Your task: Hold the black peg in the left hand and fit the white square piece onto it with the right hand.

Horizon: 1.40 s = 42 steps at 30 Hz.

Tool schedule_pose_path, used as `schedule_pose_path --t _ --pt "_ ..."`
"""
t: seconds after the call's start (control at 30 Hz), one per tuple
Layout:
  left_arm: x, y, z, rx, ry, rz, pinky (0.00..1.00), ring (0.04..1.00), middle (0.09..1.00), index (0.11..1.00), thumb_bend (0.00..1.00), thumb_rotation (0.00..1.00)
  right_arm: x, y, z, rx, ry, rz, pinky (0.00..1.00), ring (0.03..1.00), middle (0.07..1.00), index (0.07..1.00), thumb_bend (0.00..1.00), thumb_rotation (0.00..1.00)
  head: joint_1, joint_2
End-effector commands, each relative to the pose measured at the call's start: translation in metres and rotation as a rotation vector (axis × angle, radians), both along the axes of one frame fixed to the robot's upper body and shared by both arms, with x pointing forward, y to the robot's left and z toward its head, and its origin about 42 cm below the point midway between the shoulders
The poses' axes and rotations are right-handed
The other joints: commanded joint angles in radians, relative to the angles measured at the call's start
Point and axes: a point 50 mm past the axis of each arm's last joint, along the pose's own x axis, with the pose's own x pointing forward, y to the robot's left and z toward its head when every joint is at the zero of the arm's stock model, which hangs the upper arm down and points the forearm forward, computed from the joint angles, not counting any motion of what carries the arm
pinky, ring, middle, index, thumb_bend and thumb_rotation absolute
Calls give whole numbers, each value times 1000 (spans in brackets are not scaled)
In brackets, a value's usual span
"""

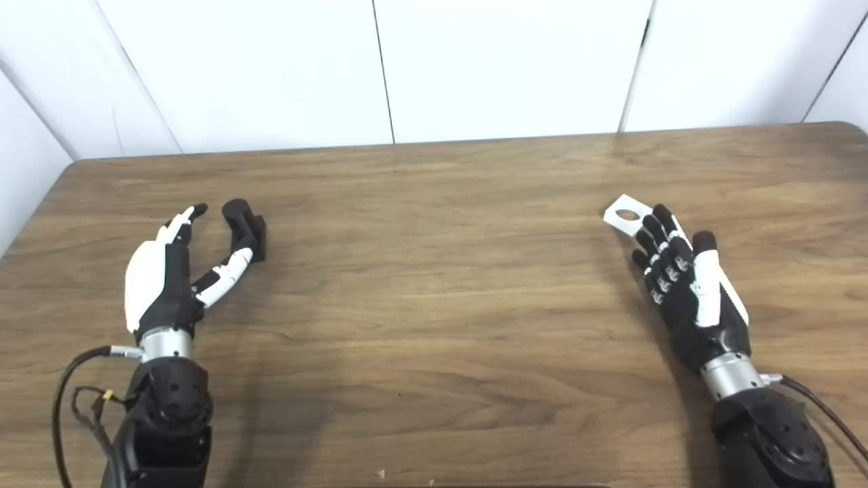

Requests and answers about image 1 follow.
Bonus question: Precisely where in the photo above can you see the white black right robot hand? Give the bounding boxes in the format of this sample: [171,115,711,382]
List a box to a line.
[631,203,752,373]

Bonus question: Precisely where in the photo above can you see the thick black right wrist cable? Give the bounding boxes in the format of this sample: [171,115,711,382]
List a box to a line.
[759,373,868,468]

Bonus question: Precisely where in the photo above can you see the black peg block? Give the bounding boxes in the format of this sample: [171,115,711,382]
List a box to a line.
[222,199,267,262]

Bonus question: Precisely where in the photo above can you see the thick black wrist cable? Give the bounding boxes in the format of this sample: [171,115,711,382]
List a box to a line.
[759,373,868,468]
[52,346,143,488]

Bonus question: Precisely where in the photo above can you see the thick black left wrist cable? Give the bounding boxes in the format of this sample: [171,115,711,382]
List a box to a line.
[52,346,143,488]

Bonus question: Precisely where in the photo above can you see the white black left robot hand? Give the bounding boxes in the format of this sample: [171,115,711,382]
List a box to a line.
[124,202,254,336]

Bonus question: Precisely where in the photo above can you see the thin wire with yellow plug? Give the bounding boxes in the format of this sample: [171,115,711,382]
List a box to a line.
[71,386,126,462]

